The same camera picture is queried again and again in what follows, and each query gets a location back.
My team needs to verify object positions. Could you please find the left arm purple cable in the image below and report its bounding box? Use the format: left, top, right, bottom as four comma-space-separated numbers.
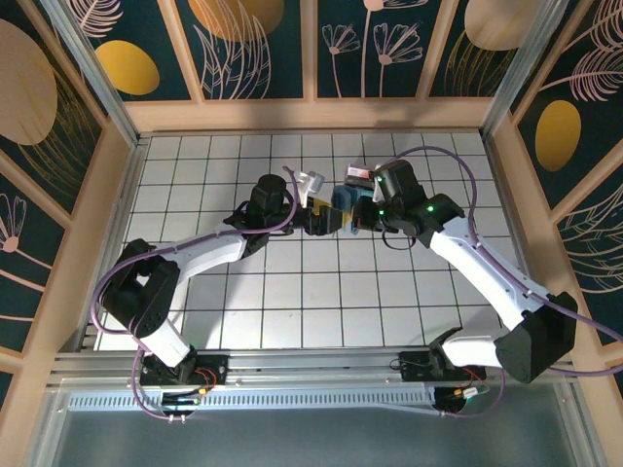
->
92, 165, 301, 422

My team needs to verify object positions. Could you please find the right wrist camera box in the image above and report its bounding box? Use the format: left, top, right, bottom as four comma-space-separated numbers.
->
370, 169, 388, 203

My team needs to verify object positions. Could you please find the grey metal sheet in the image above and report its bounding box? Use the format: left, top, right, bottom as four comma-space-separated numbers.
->
28, 408, 603, 467

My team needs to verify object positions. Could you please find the aluminium side rail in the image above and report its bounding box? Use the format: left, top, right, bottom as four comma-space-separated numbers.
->
481, 130, 561, 341
77, 138, 147, 351

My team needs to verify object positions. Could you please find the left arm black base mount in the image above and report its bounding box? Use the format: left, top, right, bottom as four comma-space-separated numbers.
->
139, 353, 230, 388

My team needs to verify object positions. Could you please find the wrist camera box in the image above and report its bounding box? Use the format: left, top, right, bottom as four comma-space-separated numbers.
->
370, 169, 388, 203
293, 169, 326, 209

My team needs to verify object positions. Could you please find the aluminium corner post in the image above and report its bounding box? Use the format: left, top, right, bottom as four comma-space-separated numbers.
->
479, 0, 570, 142
41, 0, 150, 147

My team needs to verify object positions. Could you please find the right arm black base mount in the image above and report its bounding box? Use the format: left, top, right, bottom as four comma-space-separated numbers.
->
390, 350, 488, 383

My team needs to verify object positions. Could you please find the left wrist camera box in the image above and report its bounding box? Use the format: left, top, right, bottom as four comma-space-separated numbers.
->
293, 169, 326, 209

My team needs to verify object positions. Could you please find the teal leather card holder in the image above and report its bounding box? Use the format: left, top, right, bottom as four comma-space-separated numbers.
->
330, 184, 365, 234

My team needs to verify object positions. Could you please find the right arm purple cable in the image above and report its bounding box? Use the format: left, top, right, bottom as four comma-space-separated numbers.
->
382, 145, 623, 420

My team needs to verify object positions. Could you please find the slotted grey cable duct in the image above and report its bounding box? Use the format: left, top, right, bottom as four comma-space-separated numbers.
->
67, 388, 439, 413

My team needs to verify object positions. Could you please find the clear plastic card box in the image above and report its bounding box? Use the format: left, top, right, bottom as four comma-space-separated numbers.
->
343, 163, 380, 190

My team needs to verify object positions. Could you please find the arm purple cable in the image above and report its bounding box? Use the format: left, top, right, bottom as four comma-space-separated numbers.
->
382, 145, 623, 420
92, 165, 301, 422

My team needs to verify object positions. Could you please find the aluminium mounting rail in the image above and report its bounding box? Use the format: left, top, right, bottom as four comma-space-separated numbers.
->
46, 345, 580, 390

